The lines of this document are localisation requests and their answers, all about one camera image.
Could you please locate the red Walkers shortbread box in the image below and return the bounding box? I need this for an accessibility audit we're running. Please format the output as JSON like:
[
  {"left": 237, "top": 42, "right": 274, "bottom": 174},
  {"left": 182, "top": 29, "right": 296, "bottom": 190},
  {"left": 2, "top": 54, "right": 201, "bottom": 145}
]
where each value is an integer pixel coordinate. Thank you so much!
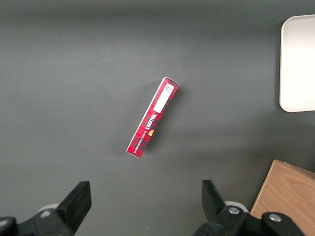
[{"left": 126, "top": 77, "right": 180, "bottom": 160}]

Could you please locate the brown wooden board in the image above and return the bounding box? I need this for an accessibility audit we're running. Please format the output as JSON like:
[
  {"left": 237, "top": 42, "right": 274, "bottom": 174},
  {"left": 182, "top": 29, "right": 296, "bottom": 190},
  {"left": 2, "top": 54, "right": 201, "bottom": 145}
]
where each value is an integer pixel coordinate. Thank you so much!
[{"left": 249, "top": 159, "right": 315, "bottom": 236}]

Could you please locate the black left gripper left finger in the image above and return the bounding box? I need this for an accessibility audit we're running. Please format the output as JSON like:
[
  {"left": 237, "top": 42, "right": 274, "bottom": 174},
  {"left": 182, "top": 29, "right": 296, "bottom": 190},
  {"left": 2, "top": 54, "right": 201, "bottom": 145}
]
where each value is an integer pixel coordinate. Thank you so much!
[{"left": 0, "top": 181, "right": 92, "bottom": 236}]

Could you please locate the white rectangular tray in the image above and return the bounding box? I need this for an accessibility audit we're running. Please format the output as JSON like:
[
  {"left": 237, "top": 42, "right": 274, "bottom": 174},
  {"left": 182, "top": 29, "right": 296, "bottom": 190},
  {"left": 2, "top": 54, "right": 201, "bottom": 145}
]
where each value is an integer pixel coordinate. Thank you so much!
[{"left": 279, "top": 14, "right": 315, "bottom": 113}]

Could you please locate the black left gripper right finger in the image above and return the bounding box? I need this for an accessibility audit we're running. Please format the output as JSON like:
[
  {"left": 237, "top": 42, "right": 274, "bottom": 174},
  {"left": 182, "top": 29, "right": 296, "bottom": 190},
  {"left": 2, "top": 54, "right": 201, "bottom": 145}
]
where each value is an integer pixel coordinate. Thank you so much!
[{"left": 193, "top": 179, "right": 306, "bottom": 236}]

